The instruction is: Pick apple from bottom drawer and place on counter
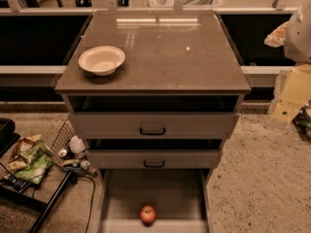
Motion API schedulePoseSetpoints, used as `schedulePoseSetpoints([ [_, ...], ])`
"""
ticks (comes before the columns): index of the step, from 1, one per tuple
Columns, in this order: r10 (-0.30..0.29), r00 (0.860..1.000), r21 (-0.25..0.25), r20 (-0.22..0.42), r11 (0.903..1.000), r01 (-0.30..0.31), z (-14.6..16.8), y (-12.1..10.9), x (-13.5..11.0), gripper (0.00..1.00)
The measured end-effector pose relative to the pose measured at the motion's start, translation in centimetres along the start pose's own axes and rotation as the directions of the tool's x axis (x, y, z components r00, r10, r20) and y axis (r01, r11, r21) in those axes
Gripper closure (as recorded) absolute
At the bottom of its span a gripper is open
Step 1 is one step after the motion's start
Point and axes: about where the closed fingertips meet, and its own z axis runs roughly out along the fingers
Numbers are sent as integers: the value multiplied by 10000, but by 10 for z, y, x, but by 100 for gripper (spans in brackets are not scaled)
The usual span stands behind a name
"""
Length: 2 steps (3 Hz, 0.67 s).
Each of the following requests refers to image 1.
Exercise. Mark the red apple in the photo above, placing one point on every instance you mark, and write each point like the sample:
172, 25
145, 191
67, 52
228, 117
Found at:
147, 214

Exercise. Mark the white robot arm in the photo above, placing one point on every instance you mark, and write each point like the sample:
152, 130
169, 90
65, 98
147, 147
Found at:
294, 35

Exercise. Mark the grey drawer cabinet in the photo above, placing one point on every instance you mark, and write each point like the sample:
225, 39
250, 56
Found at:
167, 54

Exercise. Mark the top drawer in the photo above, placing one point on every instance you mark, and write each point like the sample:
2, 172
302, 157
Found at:
138, 117

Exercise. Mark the drawer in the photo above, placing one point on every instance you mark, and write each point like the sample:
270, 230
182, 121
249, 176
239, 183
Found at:
138, 117
152, 153
179, 197

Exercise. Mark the middle drawer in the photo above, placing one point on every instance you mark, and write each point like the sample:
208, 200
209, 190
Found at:
152, 153

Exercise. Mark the bottom drawer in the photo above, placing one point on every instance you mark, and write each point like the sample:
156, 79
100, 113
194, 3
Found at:
179, 197

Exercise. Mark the white bowl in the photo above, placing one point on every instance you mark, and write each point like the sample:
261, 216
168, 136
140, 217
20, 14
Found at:
102, 61

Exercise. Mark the white bottle in basket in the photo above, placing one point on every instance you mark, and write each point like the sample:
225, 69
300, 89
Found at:
76, 145

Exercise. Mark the black bar stand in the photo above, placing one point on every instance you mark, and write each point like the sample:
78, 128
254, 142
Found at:
68, 178

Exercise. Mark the green snack bag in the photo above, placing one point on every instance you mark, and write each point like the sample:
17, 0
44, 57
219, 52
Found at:
37, 163

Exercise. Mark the brown snack bag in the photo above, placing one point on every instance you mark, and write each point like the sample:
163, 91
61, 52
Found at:
16, 161

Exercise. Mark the black box left edge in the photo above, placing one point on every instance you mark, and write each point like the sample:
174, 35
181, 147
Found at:
8, 136

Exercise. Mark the wire basket left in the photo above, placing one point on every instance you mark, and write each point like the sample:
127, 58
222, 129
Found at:
65, 159

